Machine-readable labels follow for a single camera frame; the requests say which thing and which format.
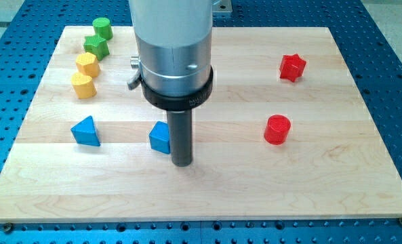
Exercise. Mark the red star block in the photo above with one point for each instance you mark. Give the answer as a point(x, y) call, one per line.
point(291, 67)

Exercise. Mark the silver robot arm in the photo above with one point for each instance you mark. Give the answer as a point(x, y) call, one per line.
point(174, 41)

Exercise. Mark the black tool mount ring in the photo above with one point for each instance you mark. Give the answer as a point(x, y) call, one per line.
point(187, 102)

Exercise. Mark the red cylinder block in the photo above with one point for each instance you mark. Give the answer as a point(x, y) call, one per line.
point(277, 129)

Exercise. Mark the yellow hexagon block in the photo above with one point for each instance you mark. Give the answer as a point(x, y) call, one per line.
point(87, 64)

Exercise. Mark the blue cube block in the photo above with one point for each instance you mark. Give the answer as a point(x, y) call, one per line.
point(159, 138)

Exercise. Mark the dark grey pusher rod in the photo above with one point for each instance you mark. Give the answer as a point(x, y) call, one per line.
point(180, 137)

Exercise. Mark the light wooden board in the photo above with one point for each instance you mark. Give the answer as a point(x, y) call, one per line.
point(333, 163)

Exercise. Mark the yellow heart block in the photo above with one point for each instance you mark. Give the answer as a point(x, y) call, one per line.
point(83, 85)

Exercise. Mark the green cylinder block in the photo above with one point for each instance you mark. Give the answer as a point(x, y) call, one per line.
point(102, 27)

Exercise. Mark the blue triangle block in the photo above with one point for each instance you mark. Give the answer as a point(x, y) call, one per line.
point(85, 132)

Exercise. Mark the grey metal bracket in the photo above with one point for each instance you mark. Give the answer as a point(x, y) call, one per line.
point(222, 7)

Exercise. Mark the green star block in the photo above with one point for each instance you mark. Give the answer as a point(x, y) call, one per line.
point(96, 45)

